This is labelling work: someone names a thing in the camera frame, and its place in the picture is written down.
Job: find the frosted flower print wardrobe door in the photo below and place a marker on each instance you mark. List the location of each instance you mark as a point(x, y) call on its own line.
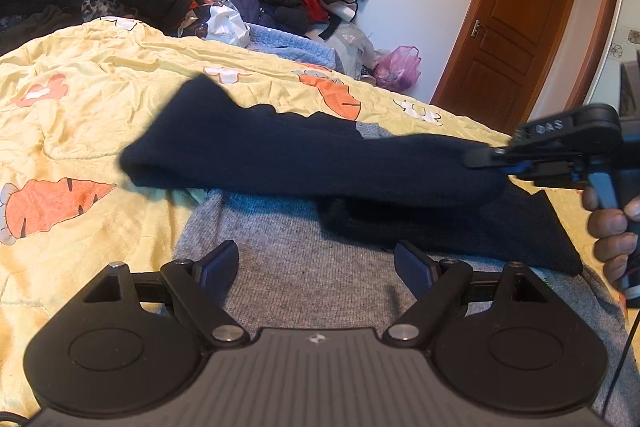
point(627, 22)

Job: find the clear plastic bag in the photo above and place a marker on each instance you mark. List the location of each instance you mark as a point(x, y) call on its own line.
point(355, 44)

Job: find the white plastic bag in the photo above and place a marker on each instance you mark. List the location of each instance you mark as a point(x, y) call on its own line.
point(227, 24)

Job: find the grey and navy sweater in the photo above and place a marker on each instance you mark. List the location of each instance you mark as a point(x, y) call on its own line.
point(300, 157)

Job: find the leopard print cloth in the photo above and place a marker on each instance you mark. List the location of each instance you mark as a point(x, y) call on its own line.
point(105, 7)

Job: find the pink plastic bag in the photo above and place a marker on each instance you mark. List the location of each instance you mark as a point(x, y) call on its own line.
point(397, 69)

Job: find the dark brown cloth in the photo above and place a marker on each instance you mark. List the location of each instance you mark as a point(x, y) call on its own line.
point(35, 24)

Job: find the light blue fleece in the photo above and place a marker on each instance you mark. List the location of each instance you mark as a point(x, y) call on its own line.
point(295, 47)

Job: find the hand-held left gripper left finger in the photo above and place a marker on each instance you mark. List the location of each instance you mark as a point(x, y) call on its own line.
point(220, 266)

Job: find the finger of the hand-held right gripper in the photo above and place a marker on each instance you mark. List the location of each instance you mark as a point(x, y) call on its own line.
point(482, 157)
point(517, 168)

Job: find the person's right hand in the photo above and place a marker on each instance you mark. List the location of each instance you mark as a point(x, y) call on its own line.
point(607, 232)

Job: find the wooden door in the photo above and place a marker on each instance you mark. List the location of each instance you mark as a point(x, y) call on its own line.
point(515, 17)

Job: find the yellow carrot print blanket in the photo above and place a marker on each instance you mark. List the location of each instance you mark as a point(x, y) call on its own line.
point(100, 107)

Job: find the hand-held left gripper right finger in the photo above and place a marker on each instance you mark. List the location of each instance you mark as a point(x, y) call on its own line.
point(412, 264)

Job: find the navy padded jacket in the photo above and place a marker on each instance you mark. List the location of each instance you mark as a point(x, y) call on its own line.
point(270, 2)

